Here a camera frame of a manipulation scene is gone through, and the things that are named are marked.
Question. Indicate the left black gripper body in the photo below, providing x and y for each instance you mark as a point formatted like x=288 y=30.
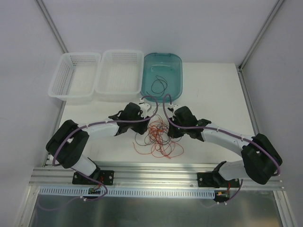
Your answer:
x=142 y=126

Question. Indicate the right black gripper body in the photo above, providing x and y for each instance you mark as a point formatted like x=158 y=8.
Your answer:
x=173 y=131

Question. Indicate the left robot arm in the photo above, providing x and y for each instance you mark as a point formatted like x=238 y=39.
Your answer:
x=68 y=143

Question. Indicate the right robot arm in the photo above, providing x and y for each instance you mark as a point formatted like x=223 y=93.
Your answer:
x=259 y=159

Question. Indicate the right white perforated basket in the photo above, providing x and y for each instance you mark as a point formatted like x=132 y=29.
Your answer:
x=120 y=75

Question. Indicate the white perforated basket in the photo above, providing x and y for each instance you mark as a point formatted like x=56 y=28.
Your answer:
x=75 y=76
x=120 y=75

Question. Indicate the teal transparent plastic bin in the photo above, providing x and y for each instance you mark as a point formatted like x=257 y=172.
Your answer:
x=162 y=74

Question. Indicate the left white perforated basket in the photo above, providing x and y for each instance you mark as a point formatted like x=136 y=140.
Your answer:
x=75 y=76

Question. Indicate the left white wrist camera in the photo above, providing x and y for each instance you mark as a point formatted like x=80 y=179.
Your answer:
x=144 y=108

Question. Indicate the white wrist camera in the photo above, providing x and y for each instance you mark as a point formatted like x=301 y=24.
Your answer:
x=172 y=108
x=144 y=108

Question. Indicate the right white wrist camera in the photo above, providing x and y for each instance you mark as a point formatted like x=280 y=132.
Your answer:
x=172 y=108

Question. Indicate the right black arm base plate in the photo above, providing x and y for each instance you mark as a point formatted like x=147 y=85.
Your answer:
x=205 y=179

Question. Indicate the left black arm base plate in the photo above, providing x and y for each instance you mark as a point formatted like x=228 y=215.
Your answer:
x=107 y=176

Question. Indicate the aluminium mounting rail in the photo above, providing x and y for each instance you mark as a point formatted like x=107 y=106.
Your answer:
x=132 y=175

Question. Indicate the white slotted cable duct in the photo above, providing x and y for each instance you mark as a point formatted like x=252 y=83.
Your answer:
x=127 y=192

